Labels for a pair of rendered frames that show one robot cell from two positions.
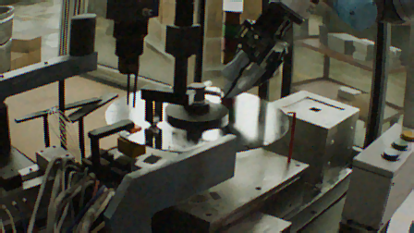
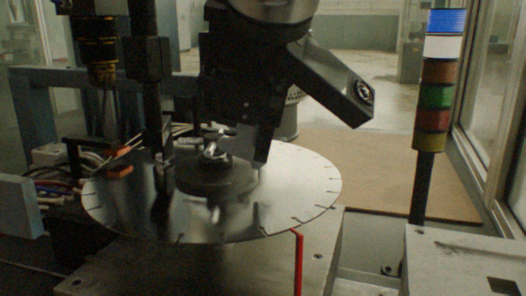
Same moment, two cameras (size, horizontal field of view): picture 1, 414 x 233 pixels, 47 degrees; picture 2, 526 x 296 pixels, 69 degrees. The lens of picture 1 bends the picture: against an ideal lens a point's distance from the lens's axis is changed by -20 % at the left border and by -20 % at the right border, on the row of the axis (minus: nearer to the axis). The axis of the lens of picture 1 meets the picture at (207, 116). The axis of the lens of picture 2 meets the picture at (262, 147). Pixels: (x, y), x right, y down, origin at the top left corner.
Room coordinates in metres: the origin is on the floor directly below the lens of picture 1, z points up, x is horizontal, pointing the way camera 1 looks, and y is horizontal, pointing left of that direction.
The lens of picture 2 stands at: (0.86, -0.44, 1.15)
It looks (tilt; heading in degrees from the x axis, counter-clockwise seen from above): 19 degrees down; 68
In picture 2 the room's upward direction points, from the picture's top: straight up
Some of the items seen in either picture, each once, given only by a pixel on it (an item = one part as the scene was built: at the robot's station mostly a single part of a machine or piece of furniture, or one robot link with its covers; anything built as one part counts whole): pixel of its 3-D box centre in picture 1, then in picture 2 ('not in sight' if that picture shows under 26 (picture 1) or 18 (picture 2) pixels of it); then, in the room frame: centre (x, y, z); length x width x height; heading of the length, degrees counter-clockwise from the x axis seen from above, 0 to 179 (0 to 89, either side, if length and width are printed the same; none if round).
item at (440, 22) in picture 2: not in sight; (445, 20); (1.27, -0.05, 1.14); 0.05 x 0.04 x 0.03; 50
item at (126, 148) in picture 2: (114, 145); (97, 160); (0.82, 0.14, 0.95); 0.10 x 0.03 x 0.07; 140
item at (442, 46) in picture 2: (233, 5); (442, 46); (1.27, -0.05, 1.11); 0.05 x 0.04 x 0.03; 50
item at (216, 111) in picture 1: (196, 107); (216, 164); (0.97, 0.02, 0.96); 0.11 x 0.11 x 0.03
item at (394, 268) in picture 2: not in sight; (408, 268); (1.27, -0.05, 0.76); 0.09 x 0.03 x 0.03; 140
